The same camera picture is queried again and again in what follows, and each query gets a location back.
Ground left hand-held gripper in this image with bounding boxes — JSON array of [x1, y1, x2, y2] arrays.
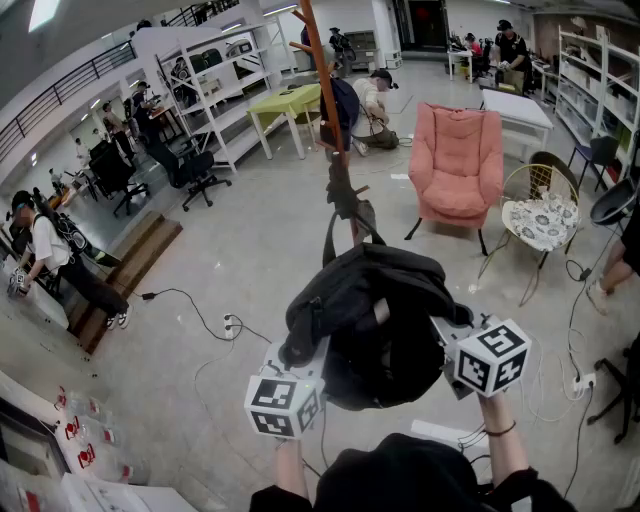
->
[[243, 335, 332, 441]]

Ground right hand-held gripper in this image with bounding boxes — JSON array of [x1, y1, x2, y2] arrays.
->
[[429, 312, 533, 401]]

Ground black backpack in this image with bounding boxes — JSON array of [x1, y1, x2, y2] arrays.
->
[[282, 198, 475, 412]]

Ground wooden coat rack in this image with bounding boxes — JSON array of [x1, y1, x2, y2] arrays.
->
[[288, 0, 372, 246]]

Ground person's right forearm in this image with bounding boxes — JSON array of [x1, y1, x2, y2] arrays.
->
[[477, 392, 531, 484]]

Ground person's left forearm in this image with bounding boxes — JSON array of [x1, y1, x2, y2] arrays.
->
[[273, 435, 310, 499]]

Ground white flat board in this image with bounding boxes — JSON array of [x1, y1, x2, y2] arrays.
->
[[410, 418, 489, 447]]

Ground black office chair base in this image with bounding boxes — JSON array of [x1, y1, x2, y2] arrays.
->
[[587, 332, 640, 446]]

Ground person's black top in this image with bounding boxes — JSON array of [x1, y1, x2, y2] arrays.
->
[[248, 432, 579, 512]]

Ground floral seat cushion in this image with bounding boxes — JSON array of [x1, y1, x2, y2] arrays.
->
[[501, 192, 581, 253]]

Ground white boxes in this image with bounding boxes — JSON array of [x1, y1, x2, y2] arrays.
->
[[59, 472, 199, 512]]

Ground pink armchair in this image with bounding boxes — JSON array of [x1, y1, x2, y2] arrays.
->
[[403, 102, 505, 256]]

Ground wooden step platform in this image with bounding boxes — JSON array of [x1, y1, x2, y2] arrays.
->
[[67, 209, 184, 355]]

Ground dark brown chair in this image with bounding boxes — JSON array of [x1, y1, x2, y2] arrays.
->
[[528, 150, 581, 201]]

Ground clear bags with red labels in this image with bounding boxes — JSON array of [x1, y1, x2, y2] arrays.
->
[[52, 384, 136, 484]]

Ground navy blue chair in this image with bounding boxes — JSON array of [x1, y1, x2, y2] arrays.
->
[[567, 134, 621, 194]]

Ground black office chair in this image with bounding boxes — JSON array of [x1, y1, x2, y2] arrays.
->
[[88, 139, 150, 217], [144, 132, 233, 212]]

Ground white table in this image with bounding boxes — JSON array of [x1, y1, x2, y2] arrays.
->
[[480, 88, 555, 164]]

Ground white shelving unit with bins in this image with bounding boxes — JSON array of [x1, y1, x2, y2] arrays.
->
[[554, 24, 640, 181]]

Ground white shelving unit with bags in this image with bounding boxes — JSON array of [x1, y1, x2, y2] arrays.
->
[[154, 22, 296, 174]]

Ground dark blue hanging jacket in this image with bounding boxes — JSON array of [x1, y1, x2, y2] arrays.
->
[[319, 74, 362, 151]]

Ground table with green cloth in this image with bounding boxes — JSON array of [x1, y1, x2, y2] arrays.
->
[[247, 83, 324, 161]]

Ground white desk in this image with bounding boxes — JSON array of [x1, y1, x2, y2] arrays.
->
[[447, 47, 474, 84]]

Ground black metal railing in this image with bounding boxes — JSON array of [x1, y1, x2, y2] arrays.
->
[[0, 39, 139, 151]]

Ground white cable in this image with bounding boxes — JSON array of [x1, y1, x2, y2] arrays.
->
[[524, 329, 596, 424]]

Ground black cable with adapter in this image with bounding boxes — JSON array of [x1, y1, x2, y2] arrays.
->
[[141, 287, 274, 346]]

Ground gold wire chair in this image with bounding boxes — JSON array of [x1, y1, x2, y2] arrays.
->
[[477, 162, 584, 307]]

